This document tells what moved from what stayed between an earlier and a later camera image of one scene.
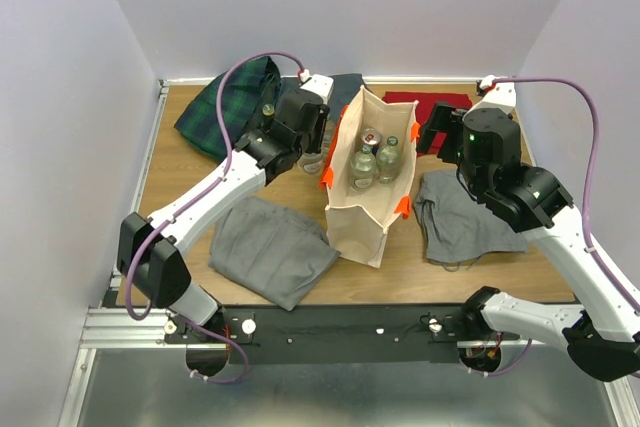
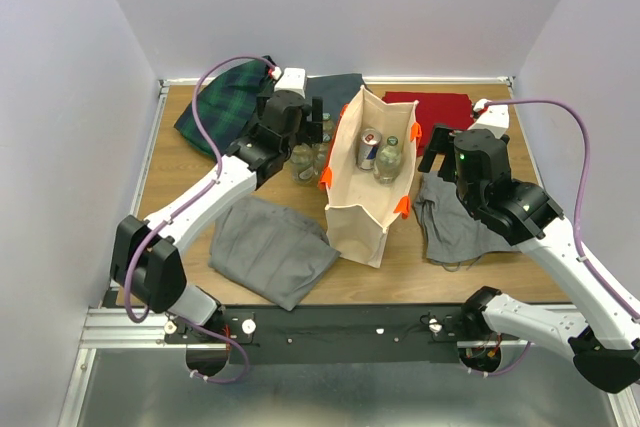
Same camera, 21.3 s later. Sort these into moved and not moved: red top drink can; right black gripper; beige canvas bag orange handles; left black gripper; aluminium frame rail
Moved: right black gripper
Not moved: left black gripper; red top drink can; aluminium frame rail; beige canvas bag orange handles
